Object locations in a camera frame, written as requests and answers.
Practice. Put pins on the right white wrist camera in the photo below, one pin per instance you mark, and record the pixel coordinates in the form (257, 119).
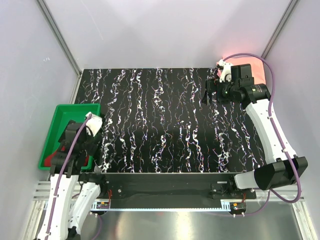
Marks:
(225, 71)

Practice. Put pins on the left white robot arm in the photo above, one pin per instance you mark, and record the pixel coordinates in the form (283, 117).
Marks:
(66, 212)

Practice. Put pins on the right aluminium frame post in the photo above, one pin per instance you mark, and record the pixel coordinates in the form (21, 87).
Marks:
(288, 12)

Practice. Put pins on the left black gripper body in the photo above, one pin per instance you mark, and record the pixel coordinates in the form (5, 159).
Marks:
(91, 143)

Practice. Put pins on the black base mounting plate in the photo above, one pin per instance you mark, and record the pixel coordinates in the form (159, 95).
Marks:
(171, 191)

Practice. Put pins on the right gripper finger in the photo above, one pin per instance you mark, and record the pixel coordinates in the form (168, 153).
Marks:
(211, 86)
(207, 98)

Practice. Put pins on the aluminium frame post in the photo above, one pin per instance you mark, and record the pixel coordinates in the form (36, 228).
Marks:
(288, 12)
(58, 35)

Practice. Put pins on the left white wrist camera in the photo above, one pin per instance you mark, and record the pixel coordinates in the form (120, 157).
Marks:
(94, 124)

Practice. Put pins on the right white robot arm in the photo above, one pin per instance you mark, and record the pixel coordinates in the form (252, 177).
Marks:
(283, 167)

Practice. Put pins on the folded salmon pink t shirt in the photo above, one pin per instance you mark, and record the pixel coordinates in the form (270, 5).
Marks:
(257, 67)

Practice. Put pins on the aluminium rail profile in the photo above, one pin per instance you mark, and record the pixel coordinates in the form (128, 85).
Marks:
(43, 188)

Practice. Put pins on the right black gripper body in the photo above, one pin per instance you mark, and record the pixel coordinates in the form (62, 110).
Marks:
(225, 91)

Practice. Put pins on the green plastic tray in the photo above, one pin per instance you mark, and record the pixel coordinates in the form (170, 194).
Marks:
(62, 115)

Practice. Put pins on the left aluminium frame post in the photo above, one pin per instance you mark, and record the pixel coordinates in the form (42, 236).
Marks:
(58, 35)

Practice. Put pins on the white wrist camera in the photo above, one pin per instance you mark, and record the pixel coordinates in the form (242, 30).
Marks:
(225, 71)
(94, 124)

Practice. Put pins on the red t shirt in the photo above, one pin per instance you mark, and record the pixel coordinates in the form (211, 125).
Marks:
(47, 161)

